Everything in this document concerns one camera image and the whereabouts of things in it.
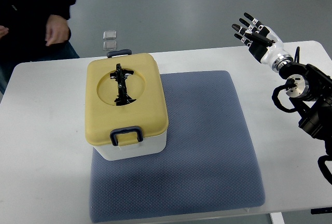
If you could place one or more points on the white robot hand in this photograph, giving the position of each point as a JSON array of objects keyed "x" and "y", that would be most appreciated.
[{"x": 274, "y": 56}]

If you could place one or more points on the yellow box lid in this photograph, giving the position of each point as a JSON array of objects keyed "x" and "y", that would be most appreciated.
[{"x": 148, "y": 110}]

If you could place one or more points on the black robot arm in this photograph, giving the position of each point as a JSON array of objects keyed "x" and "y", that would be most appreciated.
[{"x": 307, "y": 90}]

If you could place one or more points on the white storage box base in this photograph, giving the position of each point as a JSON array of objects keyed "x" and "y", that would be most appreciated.
[{"x": 149, "y": 145}]

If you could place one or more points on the person's left hand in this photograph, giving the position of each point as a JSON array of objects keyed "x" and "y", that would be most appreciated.
[{"x": 57, "y": 30}]

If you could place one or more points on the person's right hand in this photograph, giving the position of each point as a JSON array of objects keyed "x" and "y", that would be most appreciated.
[{"x": 3, "y": 31}]

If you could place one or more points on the upper floor marker plate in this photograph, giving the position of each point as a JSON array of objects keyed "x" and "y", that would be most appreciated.
[{"x": 109, "y": 35}]

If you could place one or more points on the blue-grey padded mat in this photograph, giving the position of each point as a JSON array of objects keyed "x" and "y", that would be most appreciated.
[{"x": 209, "y": 162}]

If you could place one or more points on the white table leg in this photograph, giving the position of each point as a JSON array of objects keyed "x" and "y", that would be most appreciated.
[{"x": 277, "y": 218}]

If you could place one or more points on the black table foot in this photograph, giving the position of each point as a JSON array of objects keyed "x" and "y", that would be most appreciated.
[{"x": 317, "y": 211}]

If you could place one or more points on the person in dark clothes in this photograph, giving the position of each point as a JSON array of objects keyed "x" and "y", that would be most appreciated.
[{"x": 25, "y": 42}]

